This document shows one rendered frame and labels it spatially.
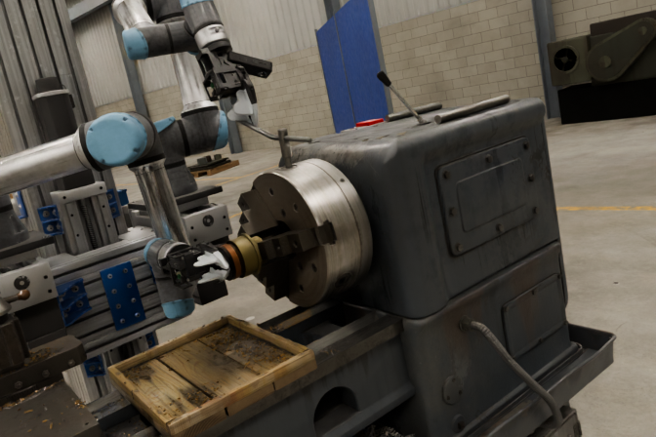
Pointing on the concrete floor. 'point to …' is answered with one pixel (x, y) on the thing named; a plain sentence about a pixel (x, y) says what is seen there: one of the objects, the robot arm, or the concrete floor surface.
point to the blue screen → (353, 62)
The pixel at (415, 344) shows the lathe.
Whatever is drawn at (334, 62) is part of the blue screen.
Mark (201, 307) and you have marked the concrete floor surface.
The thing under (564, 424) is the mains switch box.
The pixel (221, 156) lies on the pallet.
